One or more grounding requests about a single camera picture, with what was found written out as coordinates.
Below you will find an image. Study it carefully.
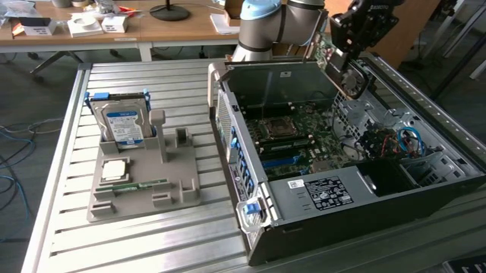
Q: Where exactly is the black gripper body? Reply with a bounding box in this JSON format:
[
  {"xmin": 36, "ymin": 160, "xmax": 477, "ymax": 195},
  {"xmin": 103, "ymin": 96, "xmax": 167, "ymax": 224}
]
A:
[{"xmin": 351, "ymin": 0, "xmax": 406, "ymax": 18}]

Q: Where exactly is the graphics card with black shroud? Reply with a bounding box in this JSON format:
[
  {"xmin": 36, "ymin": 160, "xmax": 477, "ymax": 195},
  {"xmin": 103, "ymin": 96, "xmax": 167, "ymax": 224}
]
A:
[{"xmin": 303, "ymin": 31, "xmax": 375, "ymax": 100}]

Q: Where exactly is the wooden cabinet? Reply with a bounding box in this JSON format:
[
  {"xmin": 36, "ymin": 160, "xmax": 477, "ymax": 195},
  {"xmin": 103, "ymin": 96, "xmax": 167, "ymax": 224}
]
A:
[{"xmin": 326, "ymin": 0, "xmax": 443, "ymax": 69}]

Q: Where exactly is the white paper stack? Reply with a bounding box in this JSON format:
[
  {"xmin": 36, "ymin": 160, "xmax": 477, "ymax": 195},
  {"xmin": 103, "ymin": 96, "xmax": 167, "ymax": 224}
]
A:
[{"xmin": 211, "ymin": 13, "xmax": 240, "ymax": 35}]

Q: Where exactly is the CPU socket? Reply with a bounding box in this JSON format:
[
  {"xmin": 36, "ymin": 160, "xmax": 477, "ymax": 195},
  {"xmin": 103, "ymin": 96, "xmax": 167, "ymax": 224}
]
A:
[{"xmin": 260, "ymin": 117, "xmax": 300, "ymax": 140}]

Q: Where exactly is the green motherboard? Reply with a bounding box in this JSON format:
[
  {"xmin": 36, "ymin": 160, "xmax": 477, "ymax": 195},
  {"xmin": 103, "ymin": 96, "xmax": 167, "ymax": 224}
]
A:
[{"xmin": 244, "ymin": 105, "xmax": 362, "ymax": 181}]

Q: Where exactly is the black round lamp base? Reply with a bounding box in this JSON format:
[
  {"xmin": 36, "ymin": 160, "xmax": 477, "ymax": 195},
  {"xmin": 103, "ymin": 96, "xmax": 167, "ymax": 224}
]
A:
[{"xmin": 148, "ymin": 0, "xmax": 191, "ymax": 22}]

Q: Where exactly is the blue expansion slot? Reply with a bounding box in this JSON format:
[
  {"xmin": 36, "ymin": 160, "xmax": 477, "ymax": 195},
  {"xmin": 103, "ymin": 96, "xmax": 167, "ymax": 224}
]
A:
[{"xmin": 262, "ymin": 156, "xmax": 300, "ymax": 169}]

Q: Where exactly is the grey metal disk bay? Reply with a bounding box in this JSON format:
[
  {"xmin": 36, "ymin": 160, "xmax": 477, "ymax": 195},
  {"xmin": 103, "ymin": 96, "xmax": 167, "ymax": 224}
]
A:
[{"xmin": 400, "ymin": 152, "xmax": 466, "ymax": 189}]

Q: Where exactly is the black plastic fan shroud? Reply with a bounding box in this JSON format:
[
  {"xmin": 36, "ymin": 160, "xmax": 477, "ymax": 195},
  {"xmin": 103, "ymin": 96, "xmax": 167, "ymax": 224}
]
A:
[{"xmin": 355, "ymin": 159, "xmax": 422, "ymax": 197}]

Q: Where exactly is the grey power supply unit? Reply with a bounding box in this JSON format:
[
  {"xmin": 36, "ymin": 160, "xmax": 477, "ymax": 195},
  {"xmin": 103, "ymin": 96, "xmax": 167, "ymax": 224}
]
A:
[{"xmin": 264, "ymin": 166, "xmax": 378, "ymax": 222}]

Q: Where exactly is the small white box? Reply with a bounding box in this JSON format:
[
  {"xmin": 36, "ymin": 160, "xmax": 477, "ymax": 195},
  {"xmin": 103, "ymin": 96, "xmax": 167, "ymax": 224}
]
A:
[{"xmin": 101, "ymin": 16, "xmax": 129, "ymax": 34}]

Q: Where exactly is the white box with tape roll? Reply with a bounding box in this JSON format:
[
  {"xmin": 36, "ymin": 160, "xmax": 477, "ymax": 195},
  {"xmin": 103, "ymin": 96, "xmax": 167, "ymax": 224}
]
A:
[{"xmin": 67, "ymin": 15, "xmax": 104, "ymax": 38}]

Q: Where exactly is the wooden desk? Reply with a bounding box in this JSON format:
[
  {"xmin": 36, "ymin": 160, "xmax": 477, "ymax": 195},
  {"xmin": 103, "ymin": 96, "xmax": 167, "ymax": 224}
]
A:
[{"xmin": 0, "ymin": 0, "xmax": 348, "ymax": 62}]

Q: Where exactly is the black open PC case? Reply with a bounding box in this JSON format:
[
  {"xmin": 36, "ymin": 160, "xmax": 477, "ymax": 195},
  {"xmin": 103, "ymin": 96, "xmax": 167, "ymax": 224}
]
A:
[{"xmin": 207, "ymin": 52, "xmax": 486, "ymax": 267}]

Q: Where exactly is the grey parts rack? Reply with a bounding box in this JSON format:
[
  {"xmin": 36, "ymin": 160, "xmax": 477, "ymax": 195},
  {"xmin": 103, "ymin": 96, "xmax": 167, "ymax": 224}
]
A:
[{"xmin": 85, "ymin": 109, "xmax": 202, "ymax": 223}]

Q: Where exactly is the silver CPU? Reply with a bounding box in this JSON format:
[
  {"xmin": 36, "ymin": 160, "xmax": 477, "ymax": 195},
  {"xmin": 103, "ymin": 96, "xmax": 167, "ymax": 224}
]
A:
[{"xmin": 101, "ymin": 160, "xmax": 128, "ymax": 181}]

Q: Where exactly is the green RAM stick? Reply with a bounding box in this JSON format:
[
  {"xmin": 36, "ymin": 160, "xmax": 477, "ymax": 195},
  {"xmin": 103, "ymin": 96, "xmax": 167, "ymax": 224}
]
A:
[{"xmin": 95, "ymin": 178, "xmax": 170, "ymax": 193}]

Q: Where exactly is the white box with black inlay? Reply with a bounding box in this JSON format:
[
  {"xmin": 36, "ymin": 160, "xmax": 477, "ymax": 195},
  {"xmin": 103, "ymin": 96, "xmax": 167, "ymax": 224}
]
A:
[{"xmin": 17, "ymin": 16, "xmax": 57, "ymax": 36}]

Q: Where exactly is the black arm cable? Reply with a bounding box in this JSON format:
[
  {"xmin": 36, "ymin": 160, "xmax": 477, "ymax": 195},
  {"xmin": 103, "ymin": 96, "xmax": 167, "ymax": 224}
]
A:
[{"xmin": 278, "ymin": 0, "xmax": 287, "ymax": 44}]

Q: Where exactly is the blue wire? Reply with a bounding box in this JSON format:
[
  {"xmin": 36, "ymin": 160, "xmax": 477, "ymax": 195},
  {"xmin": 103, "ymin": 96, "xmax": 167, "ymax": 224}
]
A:
[{"xmin": 396, "ymin": 126, "xmax": 427, "ymax": 158}]

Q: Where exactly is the hard disk with blue bracket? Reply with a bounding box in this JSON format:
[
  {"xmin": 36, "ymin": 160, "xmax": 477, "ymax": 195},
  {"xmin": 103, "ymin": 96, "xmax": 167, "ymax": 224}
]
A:
[{"xmin": 84, "ymin": 88, "xmax": 156, "ymax": 150}]

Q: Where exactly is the blue floor cable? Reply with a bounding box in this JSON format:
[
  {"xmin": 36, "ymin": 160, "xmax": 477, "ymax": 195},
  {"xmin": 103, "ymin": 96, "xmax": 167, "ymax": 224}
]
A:
[{"xmin": 0, "ymin": 125, "xmax": 37, "ymax": 242}]

